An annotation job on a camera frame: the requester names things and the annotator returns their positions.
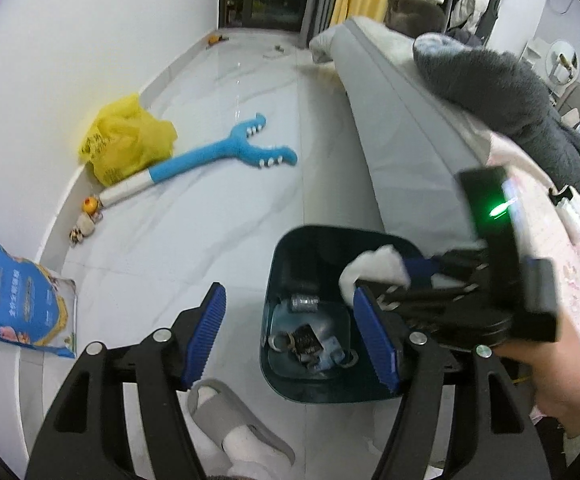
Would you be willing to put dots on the grey bed frame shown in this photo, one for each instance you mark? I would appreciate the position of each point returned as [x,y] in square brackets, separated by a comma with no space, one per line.
[400,135]

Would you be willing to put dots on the grey garment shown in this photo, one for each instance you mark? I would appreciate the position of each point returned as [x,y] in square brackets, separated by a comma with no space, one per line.
[496,12]

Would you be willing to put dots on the blue tissue packet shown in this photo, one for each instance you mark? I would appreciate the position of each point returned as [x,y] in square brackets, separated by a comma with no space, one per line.
[329,355]

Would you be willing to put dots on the person's right hand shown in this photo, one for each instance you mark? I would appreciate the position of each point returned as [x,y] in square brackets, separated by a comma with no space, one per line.
[565,385]

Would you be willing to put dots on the cardboard tape roll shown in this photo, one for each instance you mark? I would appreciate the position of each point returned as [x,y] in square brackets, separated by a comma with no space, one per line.
[280,343]

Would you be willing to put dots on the black tissue packet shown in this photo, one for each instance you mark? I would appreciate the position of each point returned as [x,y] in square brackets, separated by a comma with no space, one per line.
[306,342]

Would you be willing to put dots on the small plush toy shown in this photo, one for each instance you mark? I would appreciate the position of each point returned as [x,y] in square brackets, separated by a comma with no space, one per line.
[86,225]

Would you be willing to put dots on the white bed sheet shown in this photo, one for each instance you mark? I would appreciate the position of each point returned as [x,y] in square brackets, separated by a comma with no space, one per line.
[330,42]

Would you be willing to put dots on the dark teal trash bin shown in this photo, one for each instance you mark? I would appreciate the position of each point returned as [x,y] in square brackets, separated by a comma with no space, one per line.
[290,260]

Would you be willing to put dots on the white tissue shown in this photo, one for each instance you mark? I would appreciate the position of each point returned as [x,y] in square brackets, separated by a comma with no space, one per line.
[375,265]

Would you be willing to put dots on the white sock with black clip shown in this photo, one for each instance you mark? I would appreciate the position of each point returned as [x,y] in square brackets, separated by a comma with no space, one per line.
[572,210]

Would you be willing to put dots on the round mirror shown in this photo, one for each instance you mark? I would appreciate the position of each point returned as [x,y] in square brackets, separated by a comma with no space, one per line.
[562,65]

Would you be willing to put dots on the person's white-socked foot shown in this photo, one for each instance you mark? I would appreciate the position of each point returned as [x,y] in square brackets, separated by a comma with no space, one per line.
[247,447]

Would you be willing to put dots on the blue food bag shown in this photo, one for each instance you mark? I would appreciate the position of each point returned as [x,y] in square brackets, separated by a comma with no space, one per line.
[10,290]

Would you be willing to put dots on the pink printed blanket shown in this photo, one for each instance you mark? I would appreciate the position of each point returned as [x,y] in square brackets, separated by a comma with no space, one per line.
[535,190]

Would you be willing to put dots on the dark grey fleece blanket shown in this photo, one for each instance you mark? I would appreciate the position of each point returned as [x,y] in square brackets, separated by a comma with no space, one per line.
[495,90]

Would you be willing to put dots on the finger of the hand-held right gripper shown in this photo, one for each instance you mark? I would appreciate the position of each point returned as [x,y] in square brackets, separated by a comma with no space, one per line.
[420,302]
[420,266]

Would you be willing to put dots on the yellow plastic bag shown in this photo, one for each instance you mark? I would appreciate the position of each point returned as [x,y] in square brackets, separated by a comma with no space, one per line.
[120,135]

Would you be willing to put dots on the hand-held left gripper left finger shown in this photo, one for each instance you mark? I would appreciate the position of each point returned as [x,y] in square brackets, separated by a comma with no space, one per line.
[205,335]

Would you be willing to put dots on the small grey floor item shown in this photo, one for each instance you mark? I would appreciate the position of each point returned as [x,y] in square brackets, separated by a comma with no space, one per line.
[277,50]

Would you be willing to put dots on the grey slipper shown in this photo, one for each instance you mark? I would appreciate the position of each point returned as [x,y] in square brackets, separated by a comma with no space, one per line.
[215,400]

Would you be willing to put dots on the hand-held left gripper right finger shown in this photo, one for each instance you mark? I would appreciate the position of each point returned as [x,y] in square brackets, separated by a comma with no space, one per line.
[375,335]

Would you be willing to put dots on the grey cat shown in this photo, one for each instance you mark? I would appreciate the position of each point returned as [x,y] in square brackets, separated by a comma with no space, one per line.
[415,12]

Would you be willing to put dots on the small orange toy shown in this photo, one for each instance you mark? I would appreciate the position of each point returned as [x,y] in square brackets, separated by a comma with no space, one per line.
[216,39]

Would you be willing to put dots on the yellow rubber duck toy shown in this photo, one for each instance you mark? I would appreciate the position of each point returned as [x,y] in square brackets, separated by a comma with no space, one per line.
[91,204]

